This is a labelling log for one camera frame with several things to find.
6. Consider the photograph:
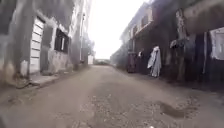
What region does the brown dirt road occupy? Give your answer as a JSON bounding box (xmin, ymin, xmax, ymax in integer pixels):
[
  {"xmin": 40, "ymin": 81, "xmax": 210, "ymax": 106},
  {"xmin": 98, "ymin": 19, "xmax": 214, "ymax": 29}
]
[{"xmin": 0, "ymin": 64, "xmax": 224, "ymax": 128}]

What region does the hanging pale cloth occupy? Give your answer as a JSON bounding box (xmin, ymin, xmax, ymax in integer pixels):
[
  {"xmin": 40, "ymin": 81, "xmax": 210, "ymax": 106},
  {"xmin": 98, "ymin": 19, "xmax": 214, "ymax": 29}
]
[{"xmin": 147, "ymin": 45, "xmax": 163, "ymax": 78}]

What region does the tall pale building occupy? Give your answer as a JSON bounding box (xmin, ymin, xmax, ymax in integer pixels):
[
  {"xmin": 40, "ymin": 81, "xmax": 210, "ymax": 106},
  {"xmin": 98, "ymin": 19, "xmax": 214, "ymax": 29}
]
[{"xmin": 68, "ymin": 0, "xmax": 96, "ymax": 66}]

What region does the grey weathered building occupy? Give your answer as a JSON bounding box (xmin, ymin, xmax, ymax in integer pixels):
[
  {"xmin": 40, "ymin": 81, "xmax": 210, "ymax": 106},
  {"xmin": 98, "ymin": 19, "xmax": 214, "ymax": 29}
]
[{"xmin": 0, "ymin": 0, "xmax": 78, "ymax": 80}]

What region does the concrete doorstep slab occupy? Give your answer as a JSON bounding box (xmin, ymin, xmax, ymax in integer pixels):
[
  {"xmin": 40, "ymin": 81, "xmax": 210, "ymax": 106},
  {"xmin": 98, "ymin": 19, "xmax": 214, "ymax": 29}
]
[{"xmin": 27, "ymin": 73, "xmax": 62, "ymax": 86}]

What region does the dark wooden building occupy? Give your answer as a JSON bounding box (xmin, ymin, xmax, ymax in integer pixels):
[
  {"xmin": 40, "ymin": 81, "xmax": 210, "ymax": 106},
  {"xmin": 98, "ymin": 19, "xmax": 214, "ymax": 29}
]
[{"xmin": 110, "ymin": 0, "xmax": 224, "ymax": 88}]

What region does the white hanging sheet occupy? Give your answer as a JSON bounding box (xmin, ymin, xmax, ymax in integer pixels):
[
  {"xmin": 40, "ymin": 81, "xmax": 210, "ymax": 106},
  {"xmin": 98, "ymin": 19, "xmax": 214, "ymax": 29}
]
[{"xmin": 209, "ymin": 27, "xmax": 224, "ymax": 61}]

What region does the wooden post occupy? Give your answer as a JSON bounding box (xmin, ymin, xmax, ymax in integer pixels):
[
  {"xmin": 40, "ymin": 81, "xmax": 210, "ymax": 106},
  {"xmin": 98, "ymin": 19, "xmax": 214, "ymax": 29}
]
[{"xmin": 175, "ymin": 8, "xmax": 188, "ymax": 83}]

